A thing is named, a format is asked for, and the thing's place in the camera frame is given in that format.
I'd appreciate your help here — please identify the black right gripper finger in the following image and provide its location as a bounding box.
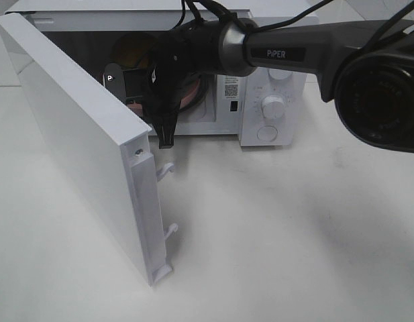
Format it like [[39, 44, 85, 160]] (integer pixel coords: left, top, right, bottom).
[[154, 113, 178, 148]]

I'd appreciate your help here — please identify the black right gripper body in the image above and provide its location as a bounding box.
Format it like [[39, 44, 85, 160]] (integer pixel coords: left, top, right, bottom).
[[142, 19, 224, 127]]

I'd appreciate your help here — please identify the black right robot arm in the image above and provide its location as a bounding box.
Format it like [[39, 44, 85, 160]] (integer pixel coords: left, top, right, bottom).
[[142, 19, 414, 153]]

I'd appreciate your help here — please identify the white warning label sticker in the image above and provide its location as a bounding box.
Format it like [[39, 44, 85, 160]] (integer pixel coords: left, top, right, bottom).
[[223, 76, 240, 99]]

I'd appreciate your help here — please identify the round white door release button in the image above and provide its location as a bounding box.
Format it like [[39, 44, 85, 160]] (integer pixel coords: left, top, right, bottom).
[[257, 125, 278, 142]]

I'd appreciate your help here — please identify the burger with lettuce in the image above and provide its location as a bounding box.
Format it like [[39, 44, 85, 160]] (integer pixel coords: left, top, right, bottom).
[[110, 32, 156, 68]]

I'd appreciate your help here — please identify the pink round plate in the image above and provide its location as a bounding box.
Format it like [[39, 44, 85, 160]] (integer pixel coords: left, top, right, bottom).
[[126, 78, 201, 117]]

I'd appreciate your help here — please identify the white microwave knob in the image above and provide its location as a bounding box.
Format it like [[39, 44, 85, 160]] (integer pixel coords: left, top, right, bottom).
[[261, 95, 286, 119], [268, 68, 293, 81]]

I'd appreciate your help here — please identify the white microwave door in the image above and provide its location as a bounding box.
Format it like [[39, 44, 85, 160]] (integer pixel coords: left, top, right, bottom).
[[0, 13, 178, 285]]

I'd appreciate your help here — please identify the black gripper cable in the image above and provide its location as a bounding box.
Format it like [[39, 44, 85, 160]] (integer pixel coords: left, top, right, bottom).
[[172, 0, 414, 51]]

